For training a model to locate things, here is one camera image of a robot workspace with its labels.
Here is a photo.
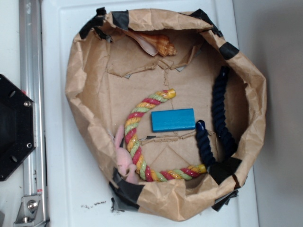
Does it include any brown paper bag bin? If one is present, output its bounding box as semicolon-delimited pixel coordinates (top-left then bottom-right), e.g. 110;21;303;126
65;8;267;221

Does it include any blue wooden block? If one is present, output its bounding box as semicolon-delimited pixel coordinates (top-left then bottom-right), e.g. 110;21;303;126
151;108;196;132

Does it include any metal corner bracket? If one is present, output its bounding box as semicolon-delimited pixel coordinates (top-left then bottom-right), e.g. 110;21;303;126
13;195;44;227

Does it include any white plastic tray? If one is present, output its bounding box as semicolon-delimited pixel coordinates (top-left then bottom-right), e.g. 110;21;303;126
42;0;258;227

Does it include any orange striped seashell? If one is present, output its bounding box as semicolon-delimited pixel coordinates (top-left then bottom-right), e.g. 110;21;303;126
124;31;178;57

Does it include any aluminium extrusion rail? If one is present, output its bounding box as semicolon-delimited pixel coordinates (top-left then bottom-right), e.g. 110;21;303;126
18;0;50;227

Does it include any pink plush bunny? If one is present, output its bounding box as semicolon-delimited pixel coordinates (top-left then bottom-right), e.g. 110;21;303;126
114;125;139;184

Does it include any multicolour twisted rope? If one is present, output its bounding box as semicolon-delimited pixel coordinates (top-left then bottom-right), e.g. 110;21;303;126
124;88;207;183

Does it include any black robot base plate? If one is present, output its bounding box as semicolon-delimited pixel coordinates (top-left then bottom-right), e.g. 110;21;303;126
0;74;35;182

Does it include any dark blue twisted rope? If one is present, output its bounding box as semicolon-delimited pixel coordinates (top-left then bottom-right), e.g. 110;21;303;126
195;66;238;166

